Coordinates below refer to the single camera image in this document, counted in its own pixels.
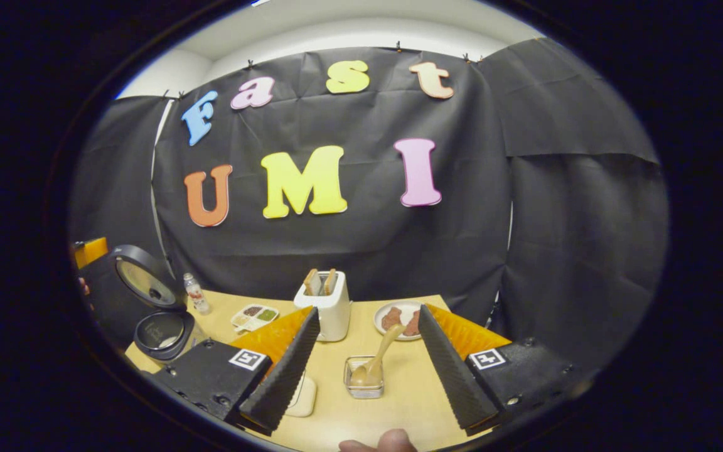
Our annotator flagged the white toaster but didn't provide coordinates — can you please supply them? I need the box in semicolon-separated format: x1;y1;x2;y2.
294;270;353;343

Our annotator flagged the dark grey rice cooker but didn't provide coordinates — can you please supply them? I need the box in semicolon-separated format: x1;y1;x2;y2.
110;245;198;363

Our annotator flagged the white divided seasoning dish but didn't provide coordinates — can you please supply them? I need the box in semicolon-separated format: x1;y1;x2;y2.
231;304;280;333

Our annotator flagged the clear square chopstick holder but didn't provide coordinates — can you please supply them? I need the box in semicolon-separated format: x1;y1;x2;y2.
343;355;385;400

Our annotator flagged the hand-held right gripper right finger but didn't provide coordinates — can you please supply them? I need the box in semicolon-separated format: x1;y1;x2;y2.
418;304;588;435

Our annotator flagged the small clear bottle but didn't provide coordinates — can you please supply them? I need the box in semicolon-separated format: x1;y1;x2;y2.
184;272;212;315

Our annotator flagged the clear box of rice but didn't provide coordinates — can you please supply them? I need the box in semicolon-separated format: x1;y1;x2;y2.
285;370;318;418

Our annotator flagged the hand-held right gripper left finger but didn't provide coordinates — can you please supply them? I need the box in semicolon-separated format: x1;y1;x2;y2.
148;306;321;435

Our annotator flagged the black backdrop cloth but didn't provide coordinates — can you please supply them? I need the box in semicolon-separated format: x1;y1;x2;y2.
67;38;670;377

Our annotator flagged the wooden spoon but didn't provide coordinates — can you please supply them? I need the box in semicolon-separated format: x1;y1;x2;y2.
350;323;407;387

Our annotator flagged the white round plate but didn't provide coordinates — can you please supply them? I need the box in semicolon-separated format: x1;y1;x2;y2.
374;300;428;342

